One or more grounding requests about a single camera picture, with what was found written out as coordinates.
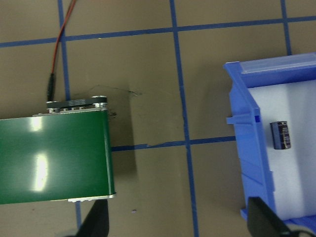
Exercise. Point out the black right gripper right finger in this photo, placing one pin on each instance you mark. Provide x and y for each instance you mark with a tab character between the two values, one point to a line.
262	221

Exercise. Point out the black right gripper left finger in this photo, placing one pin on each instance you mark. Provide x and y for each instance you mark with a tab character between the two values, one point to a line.
96	223

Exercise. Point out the green conveyor belt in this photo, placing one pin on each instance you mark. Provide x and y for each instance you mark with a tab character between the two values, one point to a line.
64	154

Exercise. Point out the dark brown capacitor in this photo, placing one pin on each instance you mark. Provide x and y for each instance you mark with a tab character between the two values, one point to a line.
280	135

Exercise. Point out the blue plastic bin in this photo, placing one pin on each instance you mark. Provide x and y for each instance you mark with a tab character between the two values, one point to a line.
268	90

